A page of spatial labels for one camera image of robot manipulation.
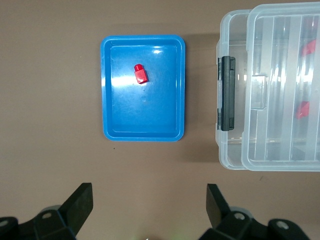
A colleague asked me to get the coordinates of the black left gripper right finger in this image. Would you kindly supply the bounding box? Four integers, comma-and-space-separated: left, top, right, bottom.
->
198, 183, 310, 240

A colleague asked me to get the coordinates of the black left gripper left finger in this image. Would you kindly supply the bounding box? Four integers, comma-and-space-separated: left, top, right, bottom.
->
0, 182, 94, 240

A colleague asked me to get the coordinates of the clear plastic box lid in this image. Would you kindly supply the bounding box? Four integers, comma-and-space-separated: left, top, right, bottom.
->
240, 1, 320, 172

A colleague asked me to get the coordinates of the red toy block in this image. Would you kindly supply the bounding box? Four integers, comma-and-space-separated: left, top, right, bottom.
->
299, 38, 318, 57
133, 63, 149, 85
295, 100, 310, 119

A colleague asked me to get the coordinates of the clear plastic storage box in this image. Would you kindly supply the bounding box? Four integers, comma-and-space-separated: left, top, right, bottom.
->
215, 9, 320, 171

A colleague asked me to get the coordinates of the blue plastic tray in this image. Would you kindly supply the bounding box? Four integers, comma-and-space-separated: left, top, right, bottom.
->
100, 34, 187, 142

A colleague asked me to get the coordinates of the black box latch handle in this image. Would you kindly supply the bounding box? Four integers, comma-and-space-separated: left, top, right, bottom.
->
216, 55, 236, 132

